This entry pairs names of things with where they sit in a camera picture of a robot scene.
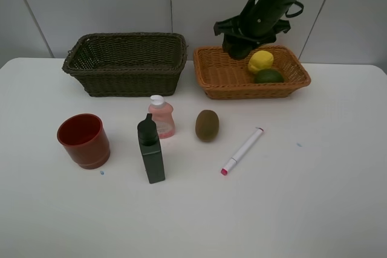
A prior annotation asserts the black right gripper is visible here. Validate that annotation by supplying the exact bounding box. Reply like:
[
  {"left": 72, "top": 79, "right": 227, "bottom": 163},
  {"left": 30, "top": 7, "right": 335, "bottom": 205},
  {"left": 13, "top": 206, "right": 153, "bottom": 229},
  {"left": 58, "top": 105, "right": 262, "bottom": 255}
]
[{"left": 213, "top": 0, "right": 292, "bottom": 47}]

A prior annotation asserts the yellow lemon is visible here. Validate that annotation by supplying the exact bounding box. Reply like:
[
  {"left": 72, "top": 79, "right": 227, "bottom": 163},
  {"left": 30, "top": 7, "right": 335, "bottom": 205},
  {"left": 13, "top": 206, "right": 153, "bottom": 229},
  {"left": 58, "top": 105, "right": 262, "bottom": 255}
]
[{"left": 247, "top": 50, "right": 274, "bottom": 74}]

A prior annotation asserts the green lime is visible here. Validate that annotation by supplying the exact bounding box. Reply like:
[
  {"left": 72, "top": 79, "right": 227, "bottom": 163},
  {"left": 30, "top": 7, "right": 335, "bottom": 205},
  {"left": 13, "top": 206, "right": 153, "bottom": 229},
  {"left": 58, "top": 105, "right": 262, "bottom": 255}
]
[{"left": 254, "top": 69, "right": 285, "bottom": 84}]

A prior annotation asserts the brown kiwi fruit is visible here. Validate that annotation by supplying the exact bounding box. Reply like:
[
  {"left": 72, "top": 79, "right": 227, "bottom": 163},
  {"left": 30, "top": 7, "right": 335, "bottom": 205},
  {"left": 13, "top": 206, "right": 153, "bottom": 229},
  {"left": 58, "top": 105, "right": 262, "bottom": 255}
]
[{"left": 195, "top": 110, "right": 220, "bottom": 142}]

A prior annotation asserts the white pink-capped marker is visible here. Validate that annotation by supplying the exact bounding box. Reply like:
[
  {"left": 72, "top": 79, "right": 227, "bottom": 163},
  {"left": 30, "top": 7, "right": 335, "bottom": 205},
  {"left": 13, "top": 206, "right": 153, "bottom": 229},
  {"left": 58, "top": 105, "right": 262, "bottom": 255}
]
[{"left": 221, "top": 127, "right": 264, "bottom": 176}]

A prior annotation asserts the dark mangosteen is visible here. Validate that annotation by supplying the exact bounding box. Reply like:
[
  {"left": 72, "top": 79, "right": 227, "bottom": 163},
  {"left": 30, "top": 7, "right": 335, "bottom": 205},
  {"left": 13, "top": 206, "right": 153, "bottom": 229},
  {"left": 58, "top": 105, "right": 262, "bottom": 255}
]
[{"left": 223, "top": 36, "right": 255, "bottom": 60}]

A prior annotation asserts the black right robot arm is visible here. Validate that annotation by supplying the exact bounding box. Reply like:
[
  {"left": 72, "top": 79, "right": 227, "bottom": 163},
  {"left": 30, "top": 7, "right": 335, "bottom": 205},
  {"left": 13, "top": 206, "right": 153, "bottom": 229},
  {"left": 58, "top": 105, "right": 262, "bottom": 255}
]
[{"left": 213, "top": 0, "right": 304, "bottom": 58}]

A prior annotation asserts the orange wicker basket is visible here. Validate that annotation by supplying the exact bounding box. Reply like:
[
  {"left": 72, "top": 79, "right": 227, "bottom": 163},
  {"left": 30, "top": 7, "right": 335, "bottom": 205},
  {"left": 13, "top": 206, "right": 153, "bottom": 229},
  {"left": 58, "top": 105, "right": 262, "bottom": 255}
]
[{"left": 193, "top": 45, "right": 311, "bottom": 100}]

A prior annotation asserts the pink soap bottle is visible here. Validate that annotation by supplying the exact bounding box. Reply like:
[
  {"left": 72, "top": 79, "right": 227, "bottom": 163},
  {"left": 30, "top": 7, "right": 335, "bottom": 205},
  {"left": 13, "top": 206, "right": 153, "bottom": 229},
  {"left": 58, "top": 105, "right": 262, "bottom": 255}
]
[{"left": 148, "top": 95, "right": 175, "bottom": 139}]

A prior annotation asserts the dark brown wicker basket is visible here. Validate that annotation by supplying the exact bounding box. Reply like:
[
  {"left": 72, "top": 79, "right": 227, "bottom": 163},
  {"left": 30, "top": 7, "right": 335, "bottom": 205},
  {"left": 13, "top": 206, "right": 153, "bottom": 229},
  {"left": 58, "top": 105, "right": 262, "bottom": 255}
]
[{"left": 62, "top": 33, "right": 187, "bottom": 97}]

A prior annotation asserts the dark green square bottle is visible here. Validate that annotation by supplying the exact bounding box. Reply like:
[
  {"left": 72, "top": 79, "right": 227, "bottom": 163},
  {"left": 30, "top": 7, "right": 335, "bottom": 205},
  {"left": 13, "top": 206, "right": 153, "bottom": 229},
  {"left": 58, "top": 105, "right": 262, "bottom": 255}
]
[{"left": 137, "top": 113, "right": 166, "bottom": 184}]

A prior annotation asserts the red plastic cup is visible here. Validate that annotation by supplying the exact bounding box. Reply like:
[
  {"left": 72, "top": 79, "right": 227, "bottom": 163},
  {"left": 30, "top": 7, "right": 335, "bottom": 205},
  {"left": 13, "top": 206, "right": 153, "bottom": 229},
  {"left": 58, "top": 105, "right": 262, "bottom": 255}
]
[{"left": 57, "top": 114, "right": 111, "bottom": 170}]

